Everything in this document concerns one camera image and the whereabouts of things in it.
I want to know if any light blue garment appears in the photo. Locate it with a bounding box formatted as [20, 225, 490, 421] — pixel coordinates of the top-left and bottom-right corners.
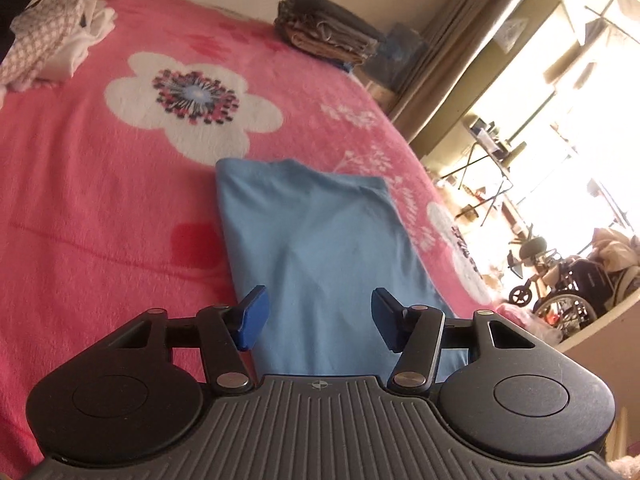
[216, 158, 454, 379]

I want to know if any folding drying rack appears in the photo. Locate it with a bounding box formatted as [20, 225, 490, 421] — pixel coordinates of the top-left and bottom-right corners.
[438, 114, 527, 226]

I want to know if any stack of folded clothes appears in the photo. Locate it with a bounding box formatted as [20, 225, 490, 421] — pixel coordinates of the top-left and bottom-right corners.
[273, 0, 385, 70]

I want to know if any wheelchair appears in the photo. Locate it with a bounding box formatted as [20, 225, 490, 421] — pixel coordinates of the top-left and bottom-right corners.
[506, 236, 639, 338]

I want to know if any pink floral blanket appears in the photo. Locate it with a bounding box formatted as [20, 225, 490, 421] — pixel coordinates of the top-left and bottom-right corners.
[1, 0, 492, 479]

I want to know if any beige curtain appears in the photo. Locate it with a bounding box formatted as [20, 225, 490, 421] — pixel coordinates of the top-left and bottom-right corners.
[388, 0, 521, 142]

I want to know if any pink checkered white garment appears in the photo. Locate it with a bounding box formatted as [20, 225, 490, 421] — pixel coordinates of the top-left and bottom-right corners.
[1, 0, 85, 87]

